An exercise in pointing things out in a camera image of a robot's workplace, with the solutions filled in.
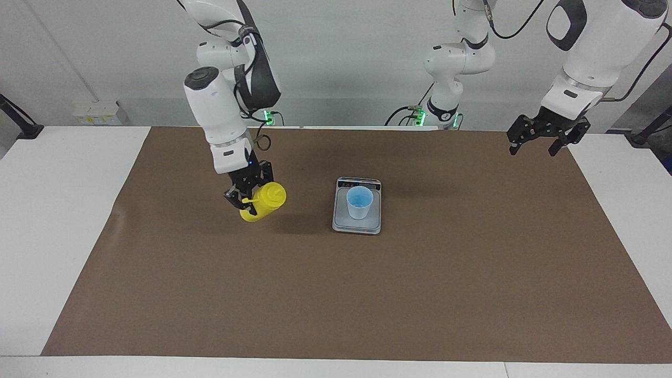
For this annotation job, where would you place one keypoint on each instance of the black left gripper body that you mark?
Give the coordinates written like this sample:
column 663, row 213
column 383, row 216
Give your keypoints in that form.
column 556, row 123

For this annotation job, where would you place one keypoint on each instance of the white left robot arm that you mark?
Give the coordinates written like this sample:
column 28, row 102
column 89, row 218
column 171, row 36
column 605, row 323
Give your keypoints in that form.
column 598, row 47

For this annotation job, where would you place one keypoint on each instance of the yellow squeeze bottle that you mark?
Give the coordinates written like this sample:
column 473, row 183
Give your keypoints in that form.
column 268, row 199

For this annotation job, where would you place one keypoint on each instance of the black table clamp stand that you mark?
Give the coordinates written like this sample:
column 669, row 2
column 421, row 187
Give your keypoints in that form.
column 643, row 136
column 29, row 130

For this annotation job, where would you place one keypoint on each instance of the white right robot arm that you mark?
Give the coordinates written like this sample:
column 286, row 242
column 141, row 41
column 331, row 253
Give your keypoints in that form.
column 215, row 110

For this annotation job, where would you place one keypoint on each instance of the silver digital kitchen scale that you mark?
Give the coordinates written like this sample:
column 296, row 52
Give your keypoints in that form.
column 357, row 226

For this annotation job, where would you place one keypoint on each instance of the light blue plastic cup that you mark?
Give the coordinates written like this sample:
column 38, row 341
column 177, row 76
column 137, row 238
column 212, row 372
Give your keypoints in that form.
column 359, row 207

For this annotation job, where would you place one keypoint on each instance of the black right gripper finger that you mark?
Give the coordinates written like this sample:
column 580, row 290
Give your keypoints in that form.
column 267, row 172
column 235, row 200

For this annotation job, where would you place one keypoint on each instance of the brown paper mat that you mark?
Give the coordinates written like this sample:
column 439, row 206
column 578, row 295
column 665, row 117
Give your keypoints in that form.
column 336, row 294

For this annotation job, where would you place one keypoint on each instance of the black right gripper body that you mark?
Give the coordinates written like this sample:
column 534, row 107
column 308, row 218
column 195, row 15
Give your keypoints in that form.
column 245, row 178

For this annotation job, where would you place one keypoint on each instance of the white wall socket box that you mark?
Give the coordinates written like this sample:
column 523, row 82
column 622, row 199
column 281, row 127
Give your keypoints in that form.
column 97, row 113

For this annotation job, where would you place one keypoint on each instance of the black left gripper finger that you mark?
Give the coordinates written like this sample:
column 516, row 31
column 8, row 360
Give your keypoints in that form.
column 579, row 132
column 522, row 128

